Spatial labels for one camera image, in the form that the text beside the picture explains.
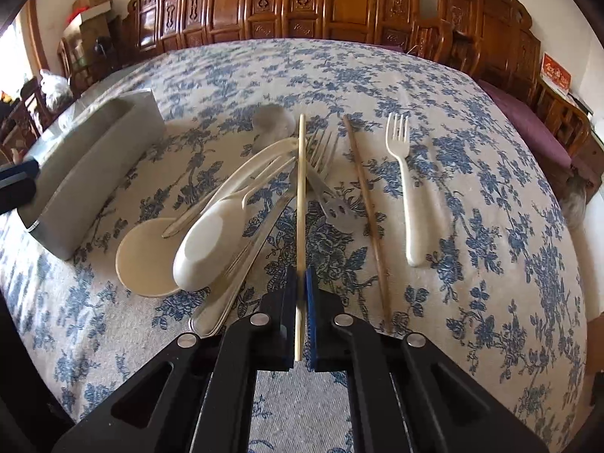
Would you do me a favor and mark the wooden side cabinet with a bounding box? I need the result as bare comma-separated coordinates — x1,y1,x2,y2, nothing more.
533,75,604,199

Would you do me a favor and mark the metal fork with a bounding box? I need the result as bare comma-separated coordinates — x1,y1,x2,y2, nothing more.
189,129,331,335
203,129,341,336

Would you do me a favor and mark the white plastic bag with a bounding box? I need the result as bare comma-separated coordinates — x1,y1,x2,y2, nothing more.
40,68,72,110

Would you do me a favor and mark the cream slender plastic utensil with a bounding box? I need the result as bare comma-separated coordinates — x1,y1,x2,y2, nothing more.
162,170,265,239

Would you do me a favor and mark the carved wooden headboard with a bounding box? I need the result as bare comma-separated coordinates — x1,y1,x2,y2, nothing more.
122,0,422,61

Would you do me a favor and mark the grey utensil holder box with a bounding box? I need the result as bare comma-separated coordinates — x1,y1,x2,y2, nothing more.
19,89,166,261

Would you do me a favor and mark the cream oval plastic spoon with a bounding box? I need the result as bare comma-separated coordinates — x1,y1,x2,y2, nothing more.
172,151,298,292

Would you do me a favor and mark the carved wooden bench back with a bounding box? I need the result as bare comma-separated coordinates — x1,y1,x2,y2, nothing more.
414,0,543,105

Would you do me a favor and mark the cream plastic fork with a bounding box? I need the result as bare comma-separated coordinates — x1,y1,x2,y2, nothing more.
384,112,445,268
242,148,299,211

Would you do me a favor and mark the purple cushion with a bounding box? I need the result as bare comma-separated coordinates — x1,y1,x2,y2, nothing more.
476,78,575,169

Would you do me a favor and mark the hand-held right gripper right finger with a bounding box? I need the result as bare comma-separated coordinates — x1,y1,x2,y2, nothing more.
306,265,551,453

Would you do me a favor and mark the dark wooden furniture stack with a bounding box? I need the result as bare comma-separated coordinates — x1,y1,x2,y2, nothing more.
57,23,124,96

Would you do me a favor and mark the cream round soup spoon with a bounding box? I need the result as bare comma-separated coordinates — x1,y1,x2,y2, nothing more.
116,139,298,299

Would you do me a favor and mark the brown wooden chopstick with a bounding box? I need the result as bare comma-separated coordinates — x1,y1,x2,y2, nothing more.
342,114,393,327

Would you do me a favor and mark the dark wooden chair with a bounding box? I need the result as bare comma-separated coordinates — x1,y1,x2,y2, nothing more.
0,75,54,153

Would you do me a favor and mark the stack of cardboard boxes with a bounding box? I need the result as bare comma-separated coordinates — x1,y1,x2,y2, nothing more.
70,0,115,26

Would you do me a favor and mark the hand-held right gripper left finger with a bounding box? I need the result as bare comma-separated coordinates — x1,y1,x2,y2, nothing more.
51,267,299,453

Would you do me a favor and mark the light bamboo chopstick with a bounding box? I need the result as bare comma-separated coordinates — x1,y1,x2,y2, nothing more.
293,113,308,364

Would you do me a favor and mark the grey fluffy object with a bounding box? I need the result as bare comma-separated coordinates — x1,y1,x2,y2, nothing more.
561,178,589,228

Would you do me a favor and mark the red box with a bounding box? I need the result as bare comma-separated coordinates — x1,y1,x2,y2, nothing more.
540,52,573,98

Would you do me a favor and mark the metal spoon with slotted handle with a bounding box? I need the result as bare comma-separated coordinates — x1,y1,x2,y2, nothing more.
251,104,360,235

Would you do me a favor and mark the blue floral bedspread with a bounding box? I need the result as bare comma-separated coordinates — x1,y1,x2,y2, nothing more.
0,38,590,453

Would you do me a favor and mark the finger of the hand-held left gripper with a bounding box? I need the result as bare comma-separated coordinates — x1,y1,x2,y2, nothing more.
0,180,38,216
0,159,40,185

